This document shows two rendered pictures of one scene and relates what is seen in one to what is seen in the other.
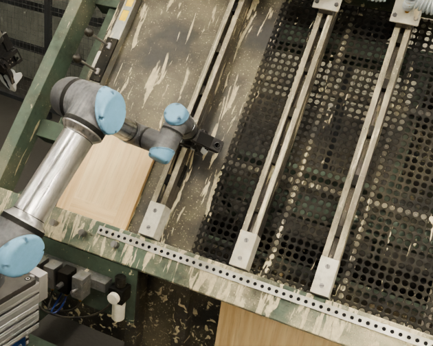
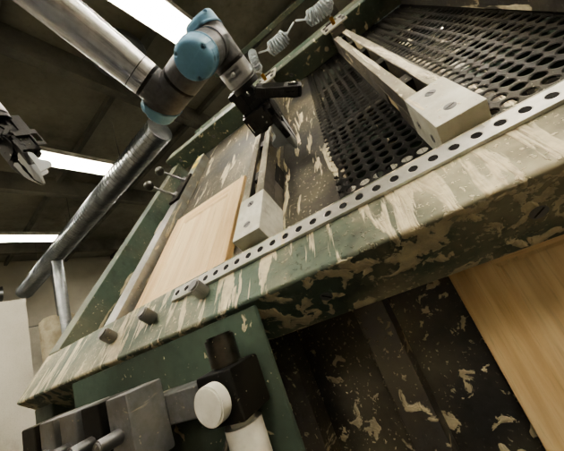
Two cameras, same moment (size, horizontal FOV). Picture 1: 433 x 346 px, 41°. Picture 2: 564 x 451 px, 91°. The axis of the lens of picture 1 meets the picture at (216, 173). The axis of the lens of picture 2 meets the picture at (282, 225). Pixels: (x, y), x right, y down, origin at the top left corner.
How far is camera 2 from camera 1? 1.81 m
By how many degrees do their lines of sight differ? 41
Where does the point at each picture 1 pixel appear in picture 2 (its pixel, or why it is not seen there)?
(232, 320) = (551, 376)
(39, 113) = (131, 265)
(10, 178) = not seen: hidden behind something
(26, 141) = (113, 293)
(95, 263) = (178, 361)
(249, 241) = (437, 89)
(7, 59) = (17, 134)
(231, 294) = (517, 156)
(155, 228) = (259, 216)
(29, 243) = not seen: outside the picture
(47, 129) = not seen: hidden behind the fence
